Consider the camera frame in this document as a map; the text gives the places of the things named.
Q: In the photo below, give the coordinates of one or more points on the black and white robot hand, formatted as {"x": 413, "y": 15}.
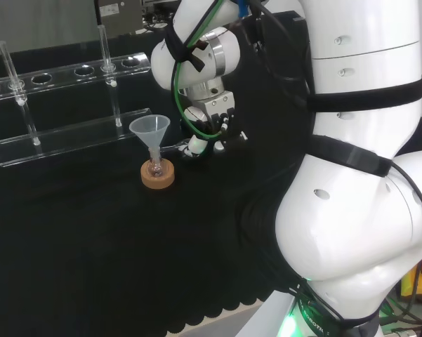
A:
{"x": 214, "y": 109}

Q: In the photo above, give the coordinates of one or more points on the grey equipment box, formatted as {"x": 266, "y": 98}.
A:
{"x": 119, "y": 15}

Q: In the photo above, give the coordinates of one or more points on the clear acrylic funnel stand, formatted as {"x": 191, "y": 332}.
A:
{"x": 73, "y": 105}

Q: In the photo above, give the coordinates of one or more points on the translucent plastic funnel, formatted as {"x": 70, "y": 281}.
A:
{"x": 150, "y": 129}

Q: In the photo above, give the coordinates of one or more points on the small round-bottom glass flask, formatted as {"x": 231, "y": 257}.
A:
{"x": 156, "y": 165}

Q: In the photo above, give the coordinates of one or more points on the yellow stop button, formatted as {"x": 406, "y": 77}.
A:
{"x": 416, "y": 281}

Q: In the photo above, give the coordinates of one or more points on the black bench cloth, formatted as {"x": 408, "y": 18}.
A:
{"x": 91, "y": 228}

